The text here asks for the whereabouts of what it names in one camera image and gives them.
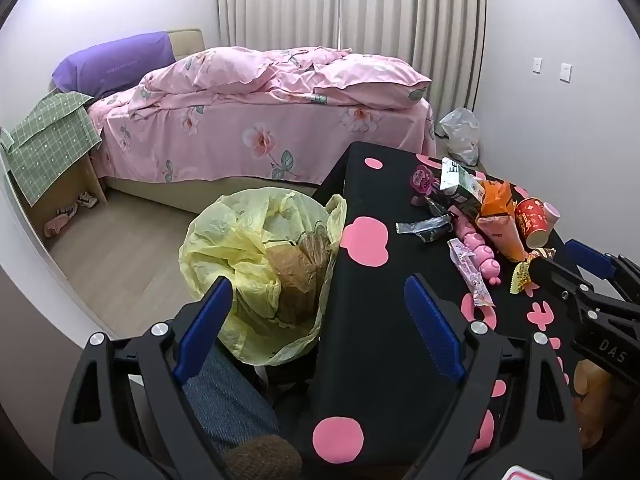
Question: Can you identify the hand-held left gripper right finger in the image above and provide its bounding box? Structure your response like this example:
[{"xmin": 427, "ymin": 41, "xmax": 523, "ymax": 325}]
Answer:
[{"xmin": 404, "ymin": 275, "xmax": 587, "ymax": 480}]

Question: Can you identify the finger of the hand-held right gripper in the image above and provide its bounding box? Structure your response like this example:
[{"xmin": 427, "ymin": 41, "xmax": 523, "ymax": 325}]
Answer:
[
  {"xmin": 565, "ymin": 238, "xmax": 640, "ymax": 304},
  {"xmin": 530, "ymin": 256, "xmax": 640, "ymax": 367}
]

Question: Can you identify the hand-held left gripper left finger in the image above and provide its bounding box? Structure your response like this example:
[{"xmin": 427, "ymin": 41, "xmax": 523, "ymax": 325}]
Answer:
[{"xmin": 52, "ymin": 276, "xmax": 234, "ymax": 480}]

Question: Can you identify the yellow snack wrapper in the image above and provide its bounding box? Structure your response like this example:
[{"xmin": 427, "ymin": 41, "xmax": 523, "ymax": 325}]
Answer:
[{"xmin": 510, "ymin": 252, "xmax": 544, "ymax": 296}]

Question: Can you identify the red paper cup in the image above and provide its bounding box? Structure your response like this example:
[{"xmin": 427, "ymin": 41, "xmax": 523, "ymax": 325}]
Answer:
[{"xmin": 515, "ymin": 197, "xmax": 551, "ymax": 250}]

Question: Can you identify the orange plastic bag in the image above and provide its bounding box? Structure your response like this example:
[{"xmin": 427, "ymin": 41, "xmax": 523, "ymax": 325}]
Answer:
[{"xmin": 474, "ymin": 179, "xmax": 528, "ymax": 263}]

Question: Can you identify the pink purple snack wrapper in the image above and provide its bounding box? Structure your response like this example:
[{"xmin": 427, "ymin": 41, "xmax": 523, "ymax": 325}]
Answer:
[{"xmin": 447, "ymin": 237, "xmax": 496, "ymax": 309}]

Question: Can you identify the yellow bag trash bin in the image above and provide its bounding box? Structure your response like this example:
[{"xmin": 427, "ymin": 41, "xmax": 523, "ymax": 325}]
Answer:
[{"xmin": 179, "ymin": 187, "xmax": 348, "ymax": 366}]

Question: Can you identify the clear plastic blister pack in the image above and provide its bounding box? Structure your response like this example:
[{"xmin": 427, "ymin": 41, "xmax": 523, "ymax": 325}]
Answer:
[{"xmin": 396, "ymin": 214, "xmax": 454, "ymax": 244}]

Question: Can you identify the green white carton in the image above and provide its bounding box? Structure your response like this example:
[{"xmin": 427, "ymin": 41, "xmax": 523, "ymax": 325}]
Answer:
[{"xmin": 435, "ymin": 157, "xmax": 487, "ymax": 218}]

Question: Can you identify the person's right hand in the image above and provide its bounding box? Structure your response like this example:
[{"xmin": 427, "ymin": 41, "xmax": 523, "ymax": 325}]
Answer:
[{"xmin": 574, "ymin": 360, "xmax": 618, "ymax": 449}]

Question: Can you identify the black tablecloth with pink shapes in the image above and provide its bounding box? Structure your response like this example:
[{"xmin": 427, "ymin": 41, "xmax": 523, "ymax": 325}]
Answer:
[{"xmin": 272, "ymin": 142, "xmax": 601, "ymax": 473}]

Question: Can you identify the person's leg in jeans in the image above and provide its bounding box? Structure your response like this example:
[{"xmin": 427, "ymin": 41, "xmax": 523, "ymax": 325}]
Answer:
[{"xmin": 182, "ymin": 345, "xmax": 281, "ymax": 461}]

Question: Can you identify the pink toy caterpillar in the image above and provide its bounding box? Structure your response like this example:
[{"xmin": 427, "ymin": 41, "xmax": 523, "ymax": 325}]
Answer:
[{"xmin": 450, "ymin": 207, "xmax": 504, "ymax": 289}]

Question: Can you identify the brown paper bag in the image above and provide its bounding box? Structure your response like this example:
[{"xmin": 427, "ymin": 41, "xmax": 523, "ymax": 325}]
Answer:
[{"xmin": 267, "ymin": 232, "xmax": 333, "ymax": 326}]

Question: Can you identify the brown fuzzy clothing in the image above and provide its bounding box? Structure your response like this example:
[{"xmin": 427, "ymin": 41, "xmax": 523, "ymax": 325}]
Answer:
[{"xmin": 222, "ymin": 435, "xmax": 303, "ymax": 480}]

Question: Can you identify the white plastic bag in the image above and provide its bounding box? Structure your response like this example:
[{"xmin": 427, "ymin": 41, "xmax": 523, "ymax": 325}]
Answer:
[{"xmin": 439, "ymin": 107, "xmax": 481, "ymax": 166}]

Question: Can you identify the pink slipper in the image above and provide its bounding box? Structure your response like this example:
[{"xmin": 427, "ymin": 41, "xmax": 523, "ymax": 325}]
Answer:
[{"xmin": 44, "ymin": 205, "xmax": 79, "ymax": 239}]

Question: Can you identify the bed with pink floral sheet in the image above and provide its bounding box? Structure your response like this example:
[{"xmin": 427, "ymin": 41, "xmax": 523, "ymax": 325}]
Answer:
[{"xmin": 85, "ymin": 47, "xmax": 438, "ymax": 216}]

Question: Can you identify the wooden nightstand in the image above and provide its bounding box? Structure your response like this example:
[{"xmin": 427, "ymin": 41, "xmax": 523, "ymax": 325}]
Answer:
[{"xmin": 7, "ymin": 152, "xmax": 108, "ymax": 250}]

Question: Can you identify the green checked cloth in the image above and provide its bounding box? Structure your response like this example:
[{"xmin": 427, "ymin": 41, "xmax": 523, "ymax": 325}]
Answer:
[{"xmin": 0, "ymin": 91, "xmax": 103, "ymax": 207}]

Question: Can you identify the pink floral duvet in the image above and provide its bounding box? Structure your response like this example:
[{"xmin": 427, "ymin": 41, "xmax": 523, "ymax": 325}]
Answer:
[{"xmin": 140, "ymin": 46, "xmax": 433, "ymax": 111}]

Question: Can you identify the purple pillow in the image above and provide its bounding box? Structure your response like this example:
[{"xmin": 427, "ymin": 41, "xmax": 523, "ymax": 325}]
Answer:
[{"xmin": 52, "ymin": 31, "xmax": 176, "ymax": 98}]

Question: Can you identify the beige headboard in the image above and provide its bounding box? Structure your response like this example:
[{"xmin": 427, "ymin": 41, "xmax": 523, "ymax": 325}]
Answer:
[{"xmin": 167, "ymin": 28, "xmax": 206, "ymax": 61}]

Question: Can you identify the beige pleated curtain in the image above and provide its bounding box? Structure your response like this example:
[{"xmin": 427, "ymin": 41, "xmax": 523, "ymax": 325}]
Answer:
[{"xmin": 216, "ymin": 0, "xmax": 488, "ymax": 121}]

